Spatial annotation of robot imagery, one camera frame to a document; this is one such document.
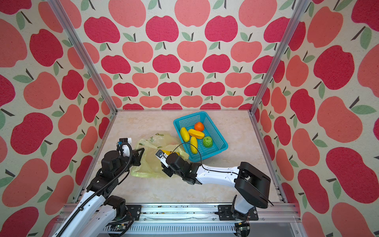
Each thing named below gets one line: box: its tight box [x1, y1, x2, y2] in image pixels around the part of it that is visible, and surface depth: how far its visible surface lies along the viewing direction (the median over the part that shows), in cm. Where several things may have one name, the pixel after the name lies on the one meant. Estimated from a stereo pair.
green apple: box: [202, 136, 213, 148], surface depth 98 cm
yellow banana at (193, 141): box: [189, 136, 198, 155], surface depth 100 cm
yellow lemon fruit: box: [180, 126, 190, 143], surface depth 103 cm
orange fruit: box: [194, 121, 205, 132], surface depth 106 cm
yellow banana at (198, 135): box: [188, 128, 205, 140], surface depth 104 cm
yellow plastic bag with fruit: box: [130, 130, 190, 178], surface depth 78 cm
